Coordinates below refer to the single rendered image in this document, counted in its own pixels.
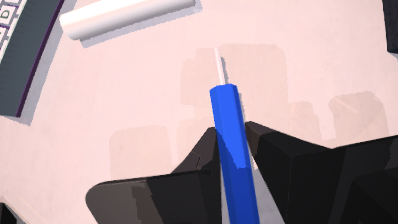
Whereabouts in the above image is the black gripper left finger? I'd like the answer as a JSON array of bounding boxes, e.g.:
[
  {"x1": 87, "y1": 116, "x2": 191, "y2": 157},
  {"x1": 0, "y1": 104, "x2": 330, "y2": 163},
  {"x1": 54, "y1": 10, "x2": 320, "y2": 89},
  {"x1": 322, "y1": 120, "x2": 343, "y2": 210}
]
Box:
[{"x1": 85, "y1": 127, "x2": 222, "y2": 224}]

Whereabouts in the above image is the grey keyboard with white letter keys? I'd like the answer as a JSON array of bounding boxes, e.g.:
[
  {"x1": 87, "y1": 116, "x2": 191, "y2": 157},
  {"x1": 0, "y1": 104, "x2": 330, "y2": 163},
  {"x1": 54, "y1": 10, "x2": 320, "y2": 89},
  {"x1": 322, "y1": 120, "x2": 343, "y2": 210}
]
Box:
[{"x1": 0, "y1": 0, "x2": 64, "y2": 117}]

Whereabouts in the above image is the blue stylus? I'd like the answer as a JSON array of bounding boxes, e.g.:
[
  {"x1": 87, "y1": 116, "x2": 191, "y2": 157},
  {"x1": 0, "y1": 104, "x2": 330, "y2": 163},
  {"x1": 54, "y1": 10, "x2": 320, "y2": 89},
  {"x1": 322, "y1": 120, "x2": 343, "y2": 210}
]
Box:
[{"x1": 209, "y1": 47, "x2": 260, "y2": 224}]

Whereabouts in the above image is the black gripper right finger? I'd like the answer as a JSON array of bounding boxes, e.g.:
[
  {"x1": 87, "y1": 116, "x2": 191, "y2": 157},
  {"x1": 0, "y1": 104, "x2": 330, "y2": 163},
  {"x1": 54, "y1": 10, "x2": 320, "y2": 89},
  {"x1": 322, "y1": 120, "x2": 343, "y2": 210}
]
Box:
[{"x1": 245, "y1": 121, "x2": 398, "y2": 224}]

